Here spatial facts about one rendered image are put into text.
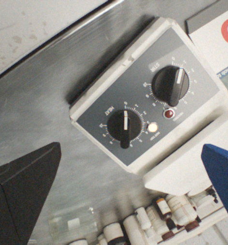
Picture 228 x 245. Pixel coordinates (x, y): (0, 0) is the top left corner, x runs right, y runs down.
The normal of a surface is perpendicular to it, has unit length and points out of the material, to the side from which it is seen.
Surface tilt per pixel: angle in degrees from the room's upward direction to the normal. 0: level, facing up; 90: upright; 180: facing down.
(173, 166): 0
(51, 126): 0
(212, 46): 40
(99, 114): 30
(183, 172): 0
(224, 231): 90
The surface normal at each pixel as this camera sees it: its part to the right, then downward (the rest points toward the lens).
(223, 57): -0.01, 0.14
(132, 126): -0.01, 0.37
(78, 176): 0.34, 0.65
